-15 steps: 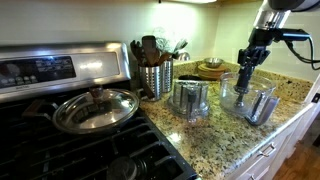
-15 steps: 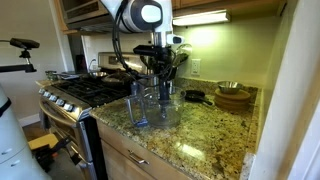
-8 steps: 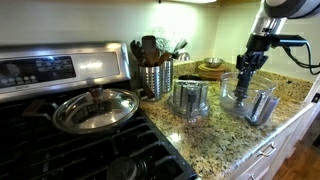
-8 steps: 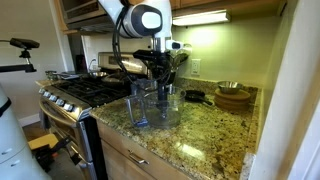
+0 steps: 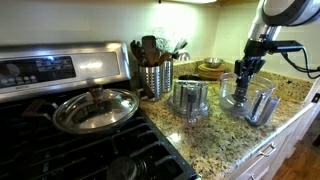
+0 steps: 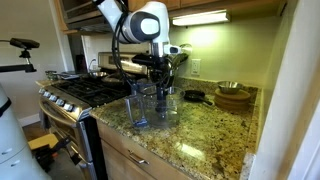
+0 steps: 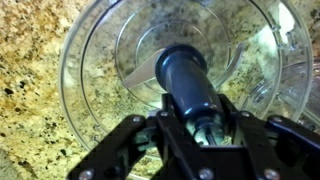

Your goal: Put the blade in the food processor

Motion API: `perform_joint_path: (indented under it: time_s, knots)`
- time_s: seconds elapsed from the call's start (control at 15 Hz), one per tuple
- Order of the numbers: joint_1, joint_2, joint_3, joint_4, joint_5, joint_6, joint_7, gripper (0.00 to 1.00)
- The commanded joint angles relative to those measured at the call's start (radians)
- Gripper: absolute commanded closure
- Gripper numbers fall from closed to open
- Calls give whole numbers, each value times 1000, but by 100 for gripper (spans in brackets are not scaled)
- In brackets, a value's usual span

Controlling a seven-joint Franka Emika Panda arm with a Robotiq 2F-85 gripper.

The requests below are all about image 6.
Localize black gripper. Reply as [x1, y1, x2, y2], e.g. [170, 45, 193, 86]
[150, 54, 174, 101]

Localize steel blade with dark hub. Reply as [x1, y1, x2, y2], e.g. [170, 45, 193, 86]
[155, 96, 168, 115]

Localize clear food processor bowl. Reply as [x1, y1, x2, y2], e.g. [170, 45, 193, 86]
[124, 83, 186, 130]

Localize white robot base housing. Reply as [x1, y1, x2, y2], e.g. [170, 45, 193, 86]
[0, 83, 51, 180]

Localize narrow perforated steel utensil holder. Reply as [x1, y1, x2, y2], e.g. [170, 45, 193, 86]
[164, 66, 178, 94]

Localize small black skillet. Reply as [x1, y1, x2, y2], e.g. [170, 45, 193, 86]
[183, 89, 214, 106]

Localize black slotted utensil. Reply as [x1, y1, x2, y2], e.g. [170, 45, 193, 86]
[170, 53, 190, 70]

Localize steel ladle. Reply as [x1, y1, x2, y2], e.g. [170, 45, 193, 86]
[179, 43, 194, 56]

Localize steel frying pan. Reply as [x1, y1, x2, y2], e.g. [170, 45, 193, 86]
[81, 70, 109, 80]

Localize small steel bowl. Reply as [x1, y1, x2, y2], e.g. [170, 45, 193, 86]
[217, 80, 244, 95]

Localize stainless steel gas stove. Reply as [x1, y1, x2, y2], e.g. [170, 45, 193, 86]
[36, 51, 151, 180]

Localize under-cabinet light strip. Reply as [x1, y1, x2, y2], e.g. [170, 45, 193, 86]
[171, 9, 231, 27]

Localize base cabinet with drawers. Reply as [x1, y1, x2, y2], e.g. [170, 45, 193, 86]
[96, 118, 194, 180]

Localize dark coffee maker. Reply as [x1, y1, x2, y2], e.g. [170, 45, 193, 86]
[75, 54, 88, 74]

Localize wooden upper cabinet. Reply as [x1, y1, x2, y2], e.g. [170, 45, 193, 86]
[128, 0, 288, 18]

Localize range hood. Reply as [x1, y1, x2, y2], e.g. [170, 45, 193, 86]
[59, 0, 129, 34]

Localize black floor tool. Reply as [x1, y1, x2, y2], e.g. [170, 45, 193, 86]
[34, 136, 83, 168]

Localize yellow block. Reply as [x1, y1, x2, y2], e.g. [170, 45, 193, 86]
[27, 133, 59, 151]

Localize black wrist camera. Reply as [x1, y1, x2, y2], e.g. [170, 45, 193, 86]
[131, 53, 157, 67]

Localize white wall outlet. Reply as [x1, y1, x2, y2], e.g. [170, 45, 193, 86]
[190, 58, 202, 76]

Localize pan with brown handle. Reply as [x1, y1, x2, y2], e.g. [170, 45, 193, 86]
[101, 77, 134, 89]

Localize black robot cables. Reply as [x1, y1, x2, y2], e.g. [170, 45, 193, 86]
[110, 0, 138, 86]

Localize metal drawer handle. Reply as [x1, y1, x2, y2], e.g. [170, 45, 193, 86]
[128, 150, 150, 165]

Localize black camera on stand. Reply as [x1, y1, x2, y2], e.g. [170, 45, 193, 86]
[0, 37, 41, 74]

